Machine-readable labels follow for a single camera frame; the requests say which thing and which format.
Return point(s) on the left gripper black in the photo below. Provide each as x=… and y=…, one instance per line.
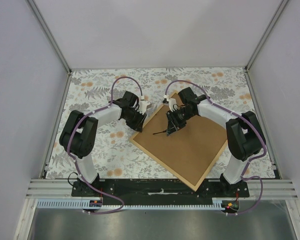
x=138, y=125

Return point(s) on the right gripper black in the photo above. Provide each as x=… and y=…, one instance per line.
x=173, y=124

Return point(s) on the red black screwdriver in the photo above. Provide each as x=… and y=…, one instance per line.
x=160, y=132

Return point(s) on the wooden picture frame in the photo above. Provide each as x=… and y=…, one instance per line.
x=190, y=153

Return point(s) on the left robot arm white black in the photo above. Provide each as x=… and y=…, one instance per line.
x=79, y=132

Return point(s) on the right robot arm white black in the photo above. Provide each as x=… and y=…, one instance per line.
x=245, y=137

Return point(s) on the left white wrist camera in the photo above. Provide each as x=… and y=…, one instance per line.
x=143, y=105

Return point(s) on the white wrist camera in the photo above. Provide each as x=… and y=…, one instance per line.
x=170, y=102
x=143, y=105

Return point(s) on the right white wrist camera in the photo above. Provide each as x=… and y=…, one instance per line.
x=170, y=102

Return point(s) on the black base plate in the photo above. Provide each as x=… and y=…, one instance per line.
x=156, y=192

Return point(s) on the white slotted cable duct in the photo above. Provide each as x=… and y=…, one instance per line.
x=148, y=203

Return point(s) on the left aluminium corner post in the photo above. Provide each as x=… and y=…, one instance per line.
x=49, y=35

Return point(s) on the aluminium corner post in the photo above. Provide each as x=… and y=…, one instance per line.
x=266, y=34
x=49, y=35

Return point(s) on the right aluminium corner post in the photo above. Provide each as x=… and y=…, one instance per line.
x=266, y=34

